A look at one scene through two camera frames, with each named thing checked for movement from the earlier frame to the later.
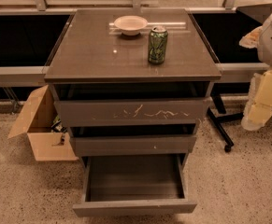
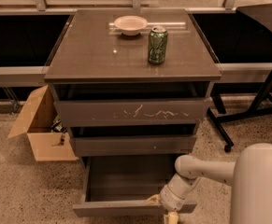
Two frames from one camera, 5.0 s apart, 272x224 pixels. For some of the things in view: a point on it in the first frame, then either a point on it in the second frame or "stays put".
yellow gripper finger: [251, 38] to [171, 218]
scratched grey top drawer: [132, 112] stays put
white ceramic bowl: [131, 24] stays put
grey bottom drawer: [134, 185] stays put
